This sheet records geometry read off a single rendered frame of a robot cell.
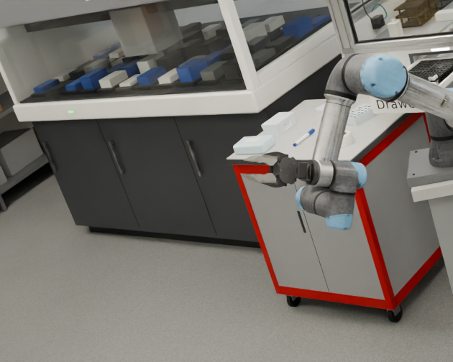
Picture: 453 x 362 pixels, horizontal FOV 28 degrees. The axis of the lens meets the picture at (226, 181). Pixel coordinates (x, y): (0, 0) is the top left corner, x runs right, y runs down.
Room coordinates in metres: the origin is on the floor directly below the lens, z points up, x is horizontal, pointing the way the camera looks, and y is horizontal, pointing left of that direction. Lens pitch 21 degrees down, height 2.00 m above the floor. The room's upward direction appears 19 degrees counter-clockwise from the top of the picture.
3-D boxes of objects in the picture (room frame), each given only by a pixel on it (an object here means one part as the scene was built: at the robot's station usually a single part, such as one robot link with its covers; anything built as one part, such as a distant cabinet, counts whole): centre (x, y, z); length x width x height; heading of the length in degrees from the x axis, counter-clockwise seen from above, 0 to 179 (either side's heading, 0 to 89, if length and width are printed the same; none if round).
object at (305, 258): (3.45, -0.45, 0.38); 0.62 x 0.58 x 0.76; 43
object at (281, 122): (3.60, -0.29, 0.79); 0.13 x 0.09 x 0.05; 132
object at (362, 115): (3.39, -0.59, 0.78); 0.12 x 0.08 x 0.04; 117
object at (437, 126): (2.69, -0.74, 0.95); 0.13 x 0.12 x 0.14; 25
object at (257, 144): (3.46, -0.15, 0.78); 0.15 x 0.10 x 0.04; 49
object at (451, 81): (3.29, -0.88, 0.86); 0.40 x 0.26 x 0.06; 133
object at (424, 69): (3.28, -0.87, 0.87); 0.22 x 0.18 x 0.06; 133
